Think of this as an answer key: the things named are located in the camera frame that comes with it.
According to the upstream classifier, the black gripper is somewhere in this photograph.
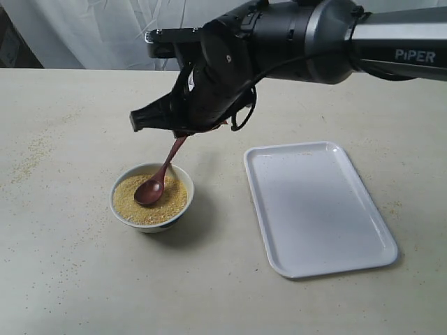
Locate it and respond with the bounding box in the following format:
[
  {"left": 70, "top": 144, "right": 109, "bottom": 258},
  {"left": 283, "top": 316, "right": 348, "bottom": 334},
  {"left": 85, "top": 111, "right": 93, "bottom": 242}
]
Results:
[{"left": 130, "top": 20, "right": 256, "bottom": 135}]

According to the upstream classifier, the brown wooden spoon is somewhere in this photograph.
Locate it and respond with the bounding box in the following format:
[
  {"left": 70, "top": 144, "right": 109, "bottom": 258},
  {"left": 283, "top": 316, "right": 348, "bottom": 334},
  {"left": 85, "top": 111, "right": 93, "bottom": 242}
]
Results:
[{"left": 134, "top": 136, "right": 187, "bottom": 207}]

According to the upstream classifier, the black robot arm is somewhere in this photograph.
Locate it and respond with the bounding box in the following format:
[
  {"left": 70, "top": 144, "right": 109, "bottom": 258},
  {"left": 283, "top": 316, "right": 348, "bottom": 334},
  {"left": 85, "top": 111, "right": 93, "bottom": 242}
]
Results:
[{"left": 130, "top": 1, "right": 446, "bottom": 137}]

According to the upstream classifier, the yellow grain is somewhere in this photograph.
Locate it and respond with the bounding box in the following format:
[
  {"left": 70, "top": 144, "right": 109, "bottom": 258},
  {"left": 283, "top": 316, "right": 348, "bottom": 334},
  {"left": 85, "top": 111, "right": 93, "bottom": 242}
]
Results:
[{"left": 112, "top": 174, "right": 188, "bottom": 225}]

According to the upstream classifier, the white ceramic bowl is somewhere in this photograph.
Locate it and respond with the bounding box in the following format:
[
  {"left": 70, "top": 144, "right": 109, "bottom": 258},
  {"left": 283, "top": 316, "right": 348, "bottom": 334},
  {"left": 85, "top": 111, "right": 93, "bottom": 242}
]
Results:
[{"left": 109, "top": 163, "right": 195, "bottom": 233}]

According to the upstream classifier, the white backdrop cloth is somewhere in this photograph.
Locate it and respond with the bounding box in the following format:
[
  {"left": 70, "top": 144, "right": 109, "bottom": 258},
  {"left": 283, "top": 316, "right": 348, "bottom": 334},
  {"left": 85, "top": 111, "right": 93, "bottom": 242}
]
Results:
[{"left": 0, "top": 0, "right": 447, "bottom": 74}]

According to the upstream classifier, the white rectangular plastic tray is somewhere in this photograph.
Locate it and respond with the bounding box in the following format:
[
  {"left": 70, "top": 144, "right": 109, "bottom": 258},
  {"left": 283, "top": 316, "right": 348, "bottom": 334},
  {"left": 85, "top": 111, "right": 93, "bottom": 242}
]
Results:
[{"left": 244, "top": 141, "right": 399, "bottom": 279}]

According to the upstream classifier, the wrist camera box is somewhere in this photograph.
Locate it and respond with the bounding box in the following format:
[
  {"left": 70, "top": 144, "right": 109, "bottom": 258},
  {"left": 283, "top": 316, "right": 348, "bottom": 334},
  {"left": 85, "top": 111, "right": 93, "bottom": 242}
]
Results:
[{"left": 145, "top": 27, "right": 202, "bottom": 61}]

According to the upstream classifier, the black cable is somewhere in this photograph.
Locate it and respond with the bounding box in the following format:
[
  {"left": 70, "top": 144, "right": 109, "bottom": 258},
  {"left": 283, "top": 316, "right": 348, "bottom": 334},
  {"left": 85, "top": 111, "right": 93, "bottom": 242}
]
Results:
[{"left": 223, "top": 45, "right": 353, "bottom": 133}]

